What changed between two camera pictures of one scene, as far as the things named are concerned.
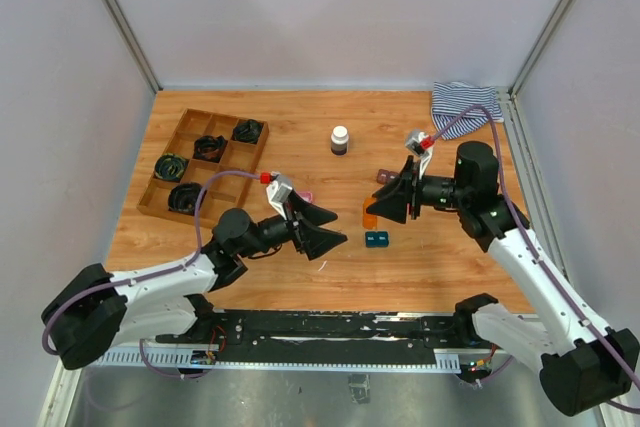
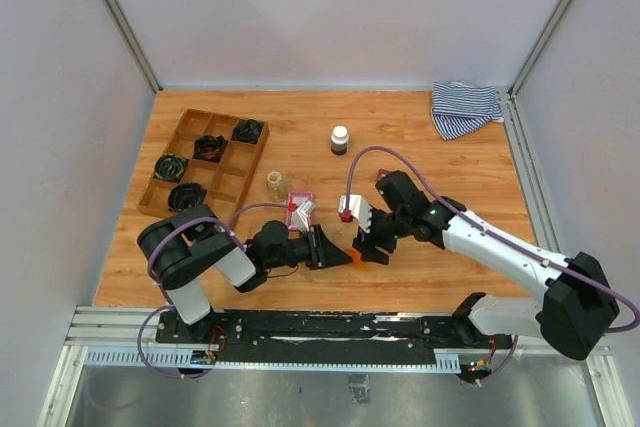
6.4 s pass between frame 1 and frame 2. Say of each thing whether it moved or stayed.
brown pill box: stayed
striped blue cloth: stayed
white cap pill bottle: stayed
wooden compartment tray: stayed
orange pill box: moved
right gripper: moved
